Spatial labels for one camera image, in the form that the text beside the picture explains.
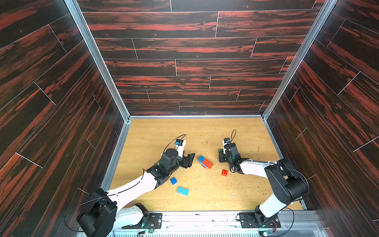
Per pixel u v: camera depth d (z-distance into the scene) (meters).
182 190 0.82
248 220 0.73
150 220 0.73
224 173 0.88
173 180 0.86
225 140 0.85
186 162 0.71
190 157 0.72
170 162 0.61
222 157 0.86
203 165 0.91
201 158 0.91
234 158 0.74
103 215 0.40
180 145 0.69
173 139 0.58
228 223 0.73
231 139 0.82
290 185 0.46
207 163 0.88
